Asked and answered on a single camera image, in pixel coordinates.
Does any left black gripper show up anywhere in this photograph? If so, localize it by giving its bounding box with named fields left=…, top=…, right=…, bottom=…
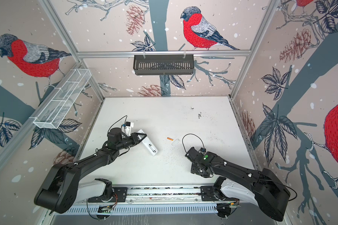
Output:
left=116, top=132, right=147, bottom=151

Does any white battery cover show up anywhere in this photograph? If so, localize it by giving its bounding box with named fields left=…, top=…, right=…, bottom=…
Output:
left=171, top=139, right=180, bottom=146

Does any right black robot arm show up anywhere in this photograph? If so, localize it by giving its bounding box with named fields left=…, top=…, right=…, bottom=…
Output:
left=185, top=147, right=290, bottom=222

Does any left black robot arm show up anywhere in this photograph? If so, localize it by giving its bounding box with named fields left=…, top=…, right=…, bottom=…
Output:
left=34, top=128, right=147, bottom=214

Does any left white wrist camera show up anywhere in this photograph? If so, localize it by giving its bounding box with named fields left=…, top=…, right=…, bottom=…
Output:
left=124, top=122, right=134, bottom=136

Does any left camera black cable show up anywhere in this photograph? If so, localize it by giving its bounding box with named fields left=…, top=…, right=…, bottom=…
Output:
left=106, top=115, right=128, bottom=134

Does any camera black cable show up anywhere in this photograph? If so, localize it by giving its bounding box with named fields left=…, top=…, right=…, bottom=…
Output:
left=182, top=133, right=206, bottom=154
left=106, top=115, right=128, bottom=134

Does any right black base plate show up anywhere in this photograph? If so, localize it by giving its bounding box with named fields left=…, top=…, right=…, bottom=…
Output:
left=200, top=186, right=238, bottom=202

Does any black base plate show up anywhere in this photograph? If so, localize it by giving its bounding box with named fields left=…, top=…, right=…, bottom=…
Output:
left=200, top=186, right=238, bottom=202
left=88, top=187, right=128, bottom=203

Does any right camera black cable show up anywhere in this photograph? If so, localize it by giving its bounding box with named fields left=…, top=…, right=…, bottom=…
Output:
left=182, top=133, right=206, bottom=154

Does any white slotted cable duct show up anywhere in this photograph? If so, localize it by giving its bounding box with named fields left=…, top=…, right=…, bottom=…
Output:
left=63, top=203, right=218, bottom=216

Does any aluminium front rail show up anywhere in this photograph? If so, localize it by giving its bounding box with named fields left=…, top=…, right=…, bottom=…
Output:
left=73, top=184, right=282, bottom=206

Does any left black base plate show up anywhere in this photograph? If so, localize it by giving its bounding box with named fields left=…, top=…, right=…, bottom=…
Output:
left=88, top=187, right=128, bottom=203

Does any black wall basket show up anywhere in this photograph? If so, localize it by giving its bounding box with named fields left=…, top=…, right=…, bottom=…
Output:
left=133, top=54, right=194, bottom=76

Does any white wire mesh basket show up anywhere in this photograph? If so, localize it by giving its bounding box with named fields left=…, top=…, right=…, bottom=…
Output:
left=33, top=68, right=92, bottom=129

